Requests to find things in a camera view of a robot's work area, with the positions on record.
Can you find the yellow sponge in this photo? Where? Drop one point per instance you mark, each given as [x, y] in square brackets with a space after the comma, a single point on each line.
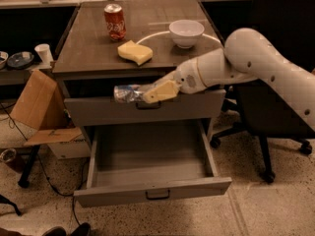
[137, 53]

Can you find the grey bottom drawer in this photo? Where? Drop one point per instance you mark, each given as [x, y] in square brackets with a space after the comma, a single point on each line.
[138, 163]

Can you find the brown cup on floor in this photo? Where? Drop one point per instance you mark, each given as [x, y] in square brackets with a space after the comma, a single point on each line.
[12, 159]

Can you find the black table leg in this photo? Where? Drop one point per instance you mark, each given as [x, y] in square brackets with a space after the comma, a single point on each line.
[24, 179]

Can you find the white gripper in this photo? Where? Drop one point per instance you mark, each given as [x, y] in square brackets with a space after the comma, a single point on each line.
[187, 77]

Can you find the white bowl at left edge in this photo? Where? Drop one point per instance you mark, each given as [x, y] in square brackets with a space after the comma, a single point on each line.
[3, 59]

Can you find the black shoe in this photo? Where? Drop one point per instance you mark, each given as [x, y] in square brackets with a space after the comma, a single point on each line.
[82, 230]

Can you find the grey drawer cabinet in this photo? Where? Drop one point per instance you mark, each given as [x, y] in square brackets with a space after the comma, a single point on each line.
[91, 65]

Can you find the grey middle drawer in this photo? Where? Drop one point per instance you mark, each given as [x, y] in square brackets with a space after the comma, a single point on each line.
[93, 111]

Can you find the grey drawer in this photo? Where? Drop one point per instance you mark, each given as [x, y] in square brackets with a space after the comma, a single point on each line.
[93, 111]
[138, 163]

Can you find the dark round plate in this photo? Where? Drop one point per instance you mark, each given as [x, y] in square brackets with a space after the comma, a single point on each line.
[20, 60]

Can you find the white paper cup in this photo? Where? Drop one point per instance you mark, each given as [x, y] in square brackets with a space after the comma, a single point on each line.
[43, 51]

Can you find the orange soda can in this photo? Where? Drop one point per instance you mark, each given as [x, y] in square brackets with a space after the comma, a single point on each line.
[115, 23]

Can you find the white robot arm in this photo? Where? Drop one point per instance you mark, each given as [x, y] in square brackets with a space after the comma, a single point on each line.
[246, 56]

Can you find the black office chair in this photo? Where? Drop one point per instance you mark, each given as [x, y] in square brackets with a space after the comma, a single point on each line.
[290, 26]

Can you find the brown cardboard box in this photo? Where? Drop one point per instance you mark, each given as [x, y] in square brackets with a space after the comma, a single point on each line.
[41, 107]

